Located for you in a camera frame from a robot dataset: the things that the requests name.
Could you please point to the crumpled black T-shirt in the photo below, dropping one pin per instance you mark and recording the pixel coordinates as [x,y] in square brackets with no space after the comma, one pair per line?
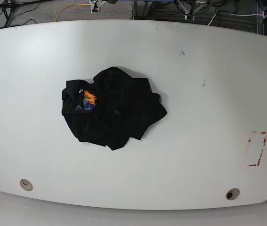
[112,109]

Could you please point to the black tripod stand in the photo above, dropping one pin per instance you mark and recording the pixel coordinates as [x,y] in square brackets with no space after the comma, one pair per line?
[8,7]

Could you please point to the red tape rectangle marking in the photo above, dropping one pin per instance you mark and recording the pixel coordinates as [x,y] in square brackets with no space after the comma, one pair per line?
[255,148]

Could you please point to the aluminium frame post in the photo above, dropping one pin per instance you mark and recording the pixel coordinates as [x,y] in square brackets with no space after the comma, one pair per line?
[141,9]

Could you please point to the right table cable grommet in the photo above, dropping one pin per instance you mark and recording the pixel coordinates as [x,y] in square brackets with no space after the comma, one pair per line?
[232,194]

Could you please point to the table cable grommet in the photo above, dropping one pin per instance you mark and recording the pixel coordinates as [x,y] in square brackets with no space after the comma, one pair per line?
[26,185]
[232,194]

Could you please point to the left table cable grommet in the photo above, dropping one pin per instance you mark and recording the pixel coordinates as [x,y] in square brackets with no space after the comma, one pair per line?
[26,185]

